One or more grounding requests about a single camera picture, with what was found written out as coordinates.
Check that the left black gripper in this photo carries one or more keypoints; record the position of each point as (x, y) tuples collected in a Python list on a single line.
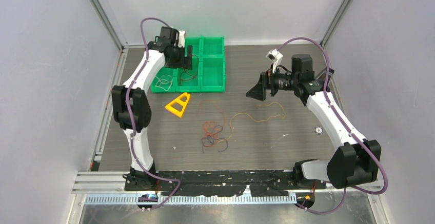
[(185, 62)]

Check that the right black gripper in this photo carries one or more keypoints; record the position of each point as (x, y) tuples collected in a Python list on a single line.
[(258, 92)]

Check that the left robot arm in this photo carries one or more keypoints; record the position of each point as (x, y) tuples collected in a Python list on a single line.
[(131, 108)]

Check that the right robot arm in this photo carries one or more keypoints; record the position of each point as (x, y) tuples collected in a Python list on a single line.
[(355, 157)]

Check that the green six-compartment bin tray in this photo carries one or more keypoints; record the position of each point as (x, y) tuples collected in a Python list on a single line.
[(208, 73)]

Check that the small silver round part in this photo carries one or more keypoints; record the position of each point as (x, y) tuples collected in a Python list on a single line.
[(318, 130)]

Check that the black metronome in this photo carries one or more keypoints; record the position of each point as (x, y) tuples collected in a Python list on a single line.
[(326, 73)]

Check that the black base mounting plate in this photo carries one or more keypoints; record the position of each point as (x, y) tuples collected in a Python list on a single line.
[(225, 183)]

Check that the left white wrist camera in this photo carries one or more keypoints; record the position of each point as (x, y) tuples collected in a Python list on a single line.
[(181, 39)]

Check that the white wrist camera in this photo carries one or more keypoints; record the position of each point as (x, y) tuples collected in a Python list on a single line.
[(276, 57), (181, 39)]

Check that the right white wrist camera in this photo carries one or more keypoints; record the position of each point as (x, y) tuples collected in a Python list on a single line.
[(276, 57)]

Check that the yellow triangular plastic bracket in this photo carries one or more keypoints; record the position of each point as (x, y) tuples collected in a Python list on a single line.
[(178, 106)]

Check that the slotted cable duct rail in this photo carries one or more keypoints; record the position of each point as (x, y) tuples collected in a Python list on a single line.
[(149, 199)]

